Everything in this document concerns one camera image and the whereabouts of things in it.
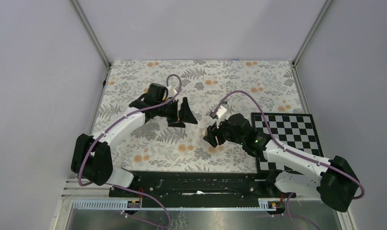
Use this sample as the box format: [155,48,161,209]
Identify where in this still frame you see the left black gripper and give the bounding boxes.
[155,96,197,128]

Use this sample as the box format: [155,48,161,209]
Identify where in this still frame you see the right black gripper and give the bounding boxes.
[203,115,245,149]

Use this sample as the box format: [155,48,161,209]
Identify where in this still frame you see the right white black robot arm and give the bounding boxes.
[203,114,364,212]

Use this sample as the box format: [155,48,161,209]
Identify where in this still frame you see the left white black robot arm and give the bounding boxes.
[70,83,198,197]

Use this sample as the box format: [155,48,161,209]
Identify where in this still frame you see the floral patterned table mat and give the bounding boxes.
[94,60,304,173]

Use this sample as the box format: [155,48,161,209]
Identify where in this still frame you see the black white checkerboard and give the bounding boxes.
[251,113,324,173]

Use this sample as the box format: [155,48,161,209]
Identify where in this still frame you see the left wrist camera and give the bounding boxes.
[167,86,177,98]

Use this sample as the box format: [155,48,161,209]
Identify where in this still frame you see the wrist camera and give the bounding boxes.
[210,105,227,121]
[167,86,177,98]

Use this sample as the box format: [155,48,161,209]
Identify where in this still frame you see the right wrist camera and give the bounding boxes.
[210,105,227,121]

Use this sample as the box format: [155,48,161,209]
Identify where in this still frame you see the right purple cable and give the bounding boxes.
[211,90,365,230]

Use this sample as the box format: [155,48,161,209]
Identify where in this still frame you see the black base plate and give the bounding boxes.
[109,171,297,208]

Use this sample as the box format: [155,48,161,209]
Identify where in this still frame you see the left aluminium frame post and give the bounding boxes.
[69,0,111,69]

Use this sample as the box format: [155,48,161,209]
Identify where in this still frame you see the aluminium frame post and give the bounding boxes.
[292,0,333,67]
[69,0,111,69]

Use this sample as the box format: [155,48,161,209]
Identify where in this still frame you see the right aluminium frame post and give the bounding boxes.
[292,0,333,67]

